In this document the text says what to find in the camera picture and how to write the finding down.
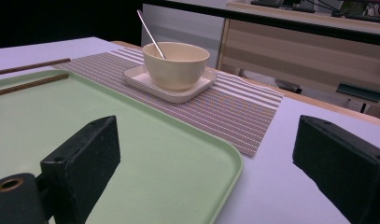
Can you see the wooden table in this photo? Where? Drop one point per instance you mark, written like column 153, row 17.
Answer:
column 334, row 109

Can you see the green plastic tray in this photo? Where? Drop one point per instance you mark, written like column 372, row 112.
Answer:
column 147, row 149

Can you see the black keyboard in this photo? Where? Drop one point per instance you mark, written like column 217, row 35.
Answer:
column 281, row 4

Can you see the dark rectangular desk bracket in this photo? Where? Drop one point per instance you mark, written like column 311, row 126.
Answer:
column 360, row 92

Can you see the cream ceramic bowl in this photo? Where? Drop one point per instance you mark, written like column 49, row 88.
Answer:
column 178, row 74

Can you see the brown wooden chopstick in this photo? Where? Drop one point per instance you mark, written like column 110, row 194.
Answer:
column 32, row 83
column 32, row 66

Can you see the white square plate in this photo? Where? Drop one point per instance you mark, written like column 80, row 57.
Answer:
column 137, row 81

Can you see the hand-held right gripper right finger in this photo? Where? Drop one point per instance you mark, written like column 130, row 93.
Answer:
column 343, row 165

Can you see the light wooden desk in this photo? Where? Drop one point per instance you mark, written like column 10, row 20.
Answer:
column 287, row 56

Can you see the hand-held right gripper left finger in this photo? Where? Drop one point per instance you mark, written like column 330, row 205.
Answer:
column 81, row 165

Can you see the striped woven placemat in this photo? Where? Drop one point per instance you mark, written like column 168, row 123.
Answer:
column 228, row 118

